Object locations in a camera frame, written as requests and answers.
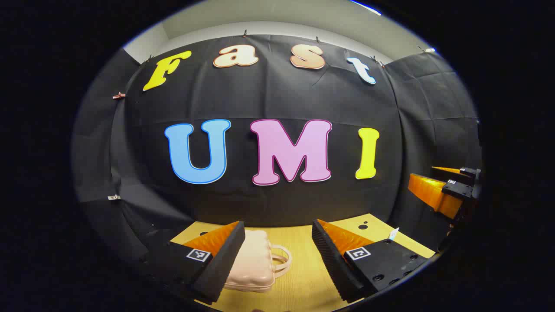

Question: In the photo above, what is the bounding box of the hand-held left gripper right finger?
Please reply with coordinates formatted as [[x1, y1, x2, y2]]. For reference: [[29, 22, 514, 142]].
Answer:
[[311, 219, 434, 303]]

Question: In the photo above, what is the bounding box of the black backdrop cloth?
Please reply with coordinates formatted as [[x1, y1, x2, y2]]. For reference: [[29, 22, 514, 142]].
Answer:
[[72, 34, 483, 278]]

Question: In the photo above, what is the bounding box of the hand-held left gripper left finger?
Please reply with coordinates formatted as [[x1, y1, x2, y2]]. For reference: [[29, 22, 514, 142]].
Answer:
[[141, 221, 246, 305]]

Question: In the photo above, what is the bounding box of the pink suitcase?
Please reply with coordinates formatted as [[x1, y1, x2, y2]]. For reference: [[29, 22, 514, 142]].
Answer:
[[223, 230, 293, 293]]

